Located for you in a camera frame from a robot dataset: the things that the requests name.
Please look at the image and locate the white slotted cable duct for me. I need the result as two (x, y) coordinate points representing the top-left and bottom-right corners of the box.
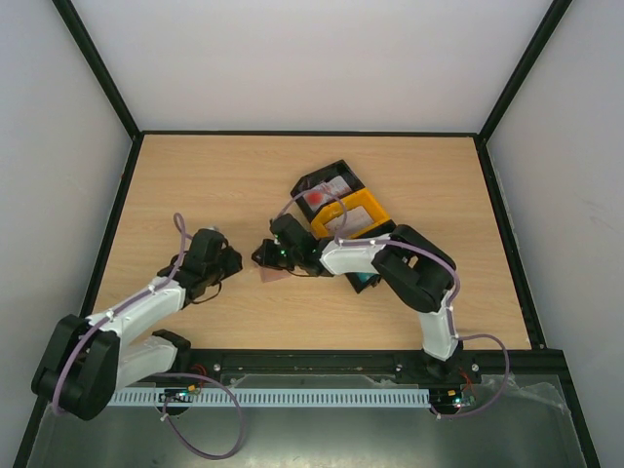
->
(109, 387), (430, 409)

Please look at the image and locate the black bin with green cards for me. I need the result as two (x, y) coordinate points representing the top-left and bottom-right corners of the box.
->
(345, 219), (397, 293)

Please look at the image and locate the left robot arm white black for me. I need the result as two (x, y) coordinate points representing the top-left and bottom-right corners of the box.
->
(30, 228), (243, 420)

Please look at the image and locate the black enclosure frame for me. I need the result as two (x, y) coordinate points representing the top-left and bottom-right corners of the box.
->
(9, 0), (601, 468)

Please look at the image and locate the yellow plastic bin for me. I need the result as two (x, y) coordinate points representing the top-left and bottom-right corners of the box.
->
(310, 188), (391, 239)

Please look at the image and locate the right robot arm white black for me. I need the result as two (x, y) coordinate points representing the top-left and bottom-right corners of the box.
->
(252, 224), (460, 382)

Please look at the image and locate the red white card stack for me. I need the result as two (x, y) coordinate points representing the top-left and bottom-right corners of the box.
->
(303, 175), (351, 211)

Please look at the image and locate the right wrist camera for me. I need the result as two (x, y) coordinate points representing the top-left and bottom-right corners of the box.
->
(269, 214), (316, 252)

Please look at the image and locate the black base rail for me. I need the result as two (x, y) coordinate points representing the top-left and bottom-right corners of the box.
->
(174, 349), (566, 388)

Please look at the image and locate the white pink card stack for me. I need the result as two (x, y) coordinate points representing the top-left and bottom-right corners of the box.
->
(324, 206), (373, 238)

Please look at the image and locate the black bin with red cards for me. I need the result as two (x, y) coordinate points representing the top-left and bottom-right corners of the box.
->
(291, 160), (365, 221)

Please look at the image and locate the pink card holder wallet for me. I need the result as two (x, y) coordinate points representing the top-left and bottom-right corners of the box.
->
(258, 266), (291, 283)

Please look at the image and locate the green card stack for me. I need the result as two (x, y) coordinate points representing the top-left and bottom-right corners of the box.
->
(357, 273), (374, 284)

